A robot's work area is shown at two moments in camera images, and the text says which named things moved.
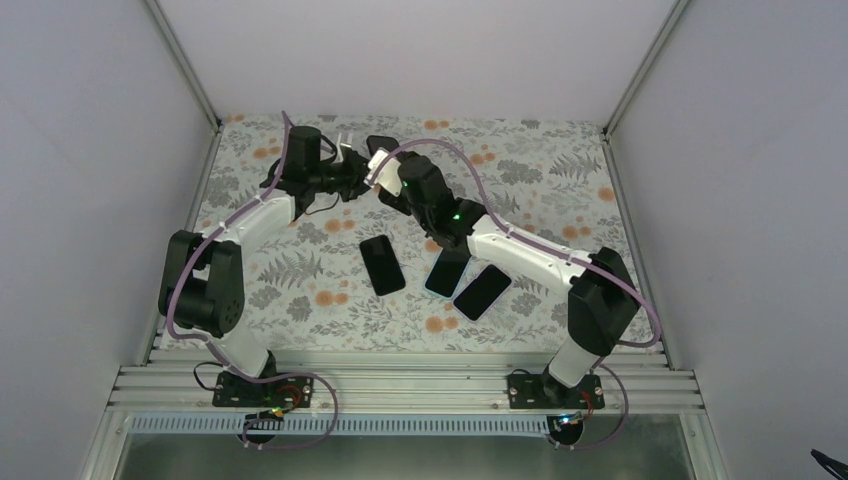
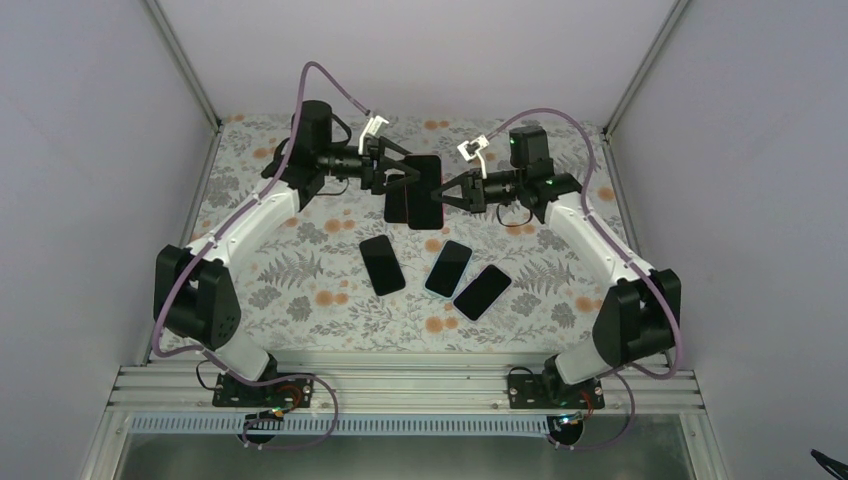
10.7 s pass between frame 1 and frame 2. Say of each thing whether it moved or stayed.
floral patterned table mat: stayed
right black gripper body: moved
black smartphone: stayed
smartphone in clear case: stayed
